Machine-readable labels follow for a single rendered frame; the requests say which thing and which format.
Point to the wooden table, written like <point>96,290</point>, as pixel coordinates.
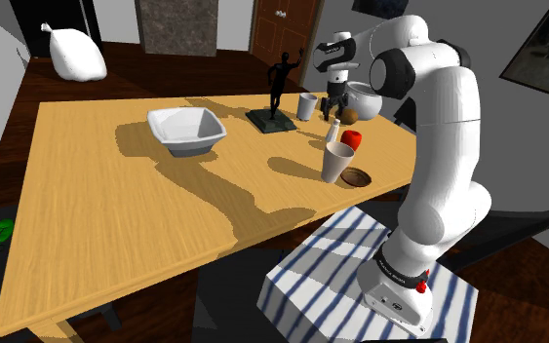
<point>88,199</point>

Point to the small white bottle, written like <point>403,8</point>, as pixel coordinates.
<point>332,132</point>

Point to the black human figure statue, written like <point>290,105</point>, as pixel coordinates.
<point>278,78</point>

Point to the brown ball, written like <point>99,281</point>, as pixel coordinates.
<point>349,117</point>

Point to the blue striped robot stand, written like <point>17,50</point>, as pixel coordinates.
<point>317,285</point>

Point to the beige cup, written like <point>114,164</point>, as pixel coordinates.
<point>335,164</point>

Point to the brown saucer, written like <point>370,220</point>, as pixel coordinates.
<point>357,177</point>

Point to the brown wooden door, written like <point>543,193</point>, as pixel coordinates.
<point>278,33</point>

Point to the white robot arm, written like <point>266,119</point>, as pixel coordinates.
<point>445,142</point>

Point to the dark blue wall picture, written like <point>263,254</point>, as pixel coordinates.
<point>379,7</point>

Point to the green leaf-shaped thing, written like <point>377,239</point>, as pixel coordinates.
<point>3,230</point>

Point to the white tied sack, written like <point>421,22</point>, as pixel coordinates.
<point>75,54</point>

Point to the grey stone panel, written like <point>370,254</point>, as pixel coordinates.
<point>176,26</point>

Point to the white cup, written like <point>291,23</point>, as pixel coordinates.
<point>306,107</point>

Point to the white square bowl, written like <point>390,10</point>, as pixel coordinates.
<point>186,128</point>

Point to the dark framed wall picture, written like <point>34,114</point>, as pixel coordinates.
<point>547,57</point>

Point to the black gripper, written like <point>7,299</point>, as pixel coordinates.
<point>337,90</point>

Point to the white round bowl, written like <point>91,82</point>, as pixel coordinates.
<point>366,104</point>

